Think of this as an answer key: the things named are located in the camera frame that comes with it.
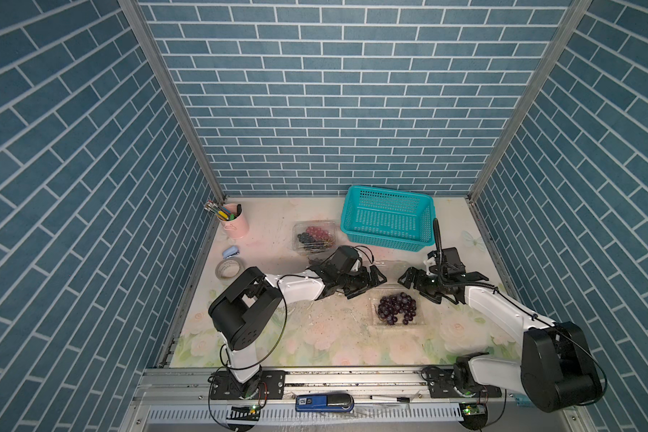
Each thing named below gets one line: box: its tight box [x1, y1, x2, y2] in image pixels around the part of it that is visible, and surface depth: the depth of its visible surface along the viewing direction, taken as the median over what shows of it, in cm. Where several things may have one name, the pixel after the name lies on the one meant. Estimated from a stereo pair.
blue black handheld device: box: [295, 392, 355, 413], surface depth 70 cm
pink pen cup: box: [216, 203, 250, 240], surface depth 101 cm
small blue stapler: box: [222, 244, 240, 260], surface depth 101 cm
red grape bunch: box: [306, 225, 333, 243], surface depth 106 cm
